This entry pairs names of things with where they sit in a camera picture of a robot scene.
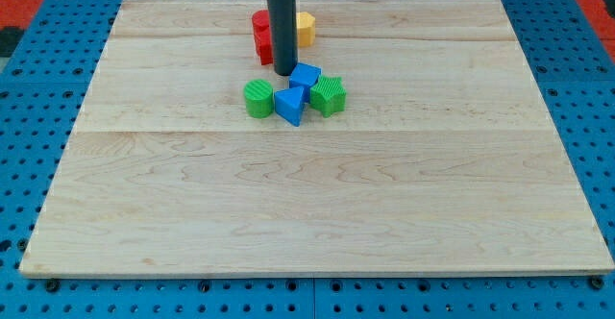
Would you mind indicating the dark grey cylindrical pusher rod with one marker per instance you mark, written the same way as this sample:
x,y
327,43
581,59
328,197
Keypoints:
x,y
283,29

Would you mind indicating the blue triangle block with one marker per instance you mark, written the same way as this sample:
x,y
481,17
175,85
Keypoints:
x,y
289,104

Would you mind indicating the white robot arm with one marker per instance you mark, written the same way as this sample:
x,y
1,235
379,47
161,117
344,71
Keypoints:
x,y
283,29

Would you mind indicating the blue cube block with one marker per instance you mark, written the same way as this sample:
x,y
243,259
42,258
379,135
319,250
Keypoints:
x,y
305,76

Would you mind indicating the red cylinder block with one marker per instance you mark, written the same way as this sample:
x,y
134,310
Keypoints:
x,y
260,22

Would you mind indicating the yellow hexagon block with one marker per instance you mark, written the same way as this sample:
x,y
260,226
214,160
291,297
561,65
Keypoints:
x,y
306,29

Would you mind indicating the green cylinder block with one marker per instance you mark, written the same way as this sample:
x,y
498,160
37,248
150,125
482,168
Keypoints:
x,y
258,96

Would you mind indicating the green star block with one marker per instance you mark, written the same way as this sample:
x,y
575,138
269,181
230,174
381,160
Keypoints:
x,y
328,95

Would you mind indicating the wooden board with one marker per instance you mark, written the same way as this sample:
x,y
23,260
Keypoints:
x,y
444,163

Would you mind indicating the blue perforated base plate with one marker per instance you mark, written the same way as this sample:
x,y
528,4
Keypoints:
x,y
44,84

